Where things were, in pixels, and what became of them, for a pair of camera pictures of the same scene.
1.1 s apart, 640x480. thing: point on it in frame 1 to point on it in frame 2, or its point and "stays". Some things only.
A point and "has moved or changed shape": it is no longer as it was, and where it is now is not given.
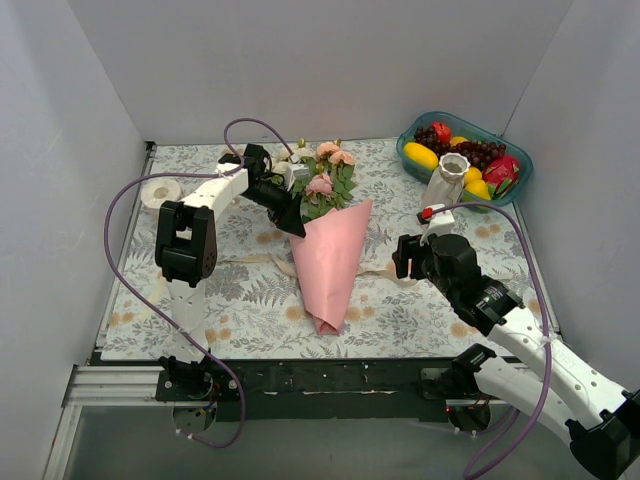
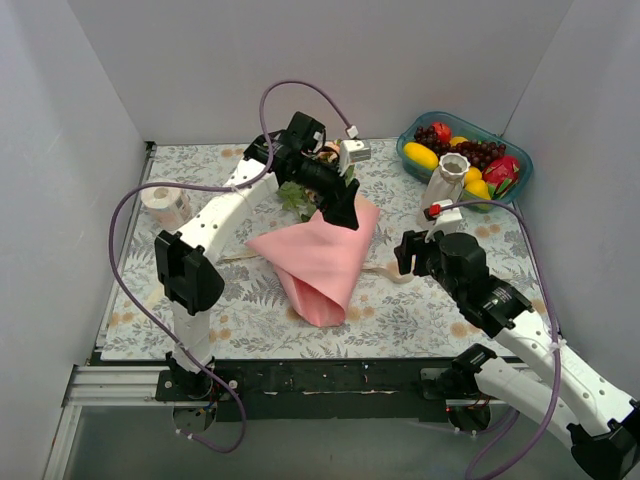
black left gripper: [279, 208] to [338, 193]
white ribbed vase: [446, 186] stays
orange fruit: [457, 140] stays
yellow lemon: [472, 174] stays
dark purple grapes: [479, 152] stays
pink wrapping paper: [327, 261] has moved or changed shape
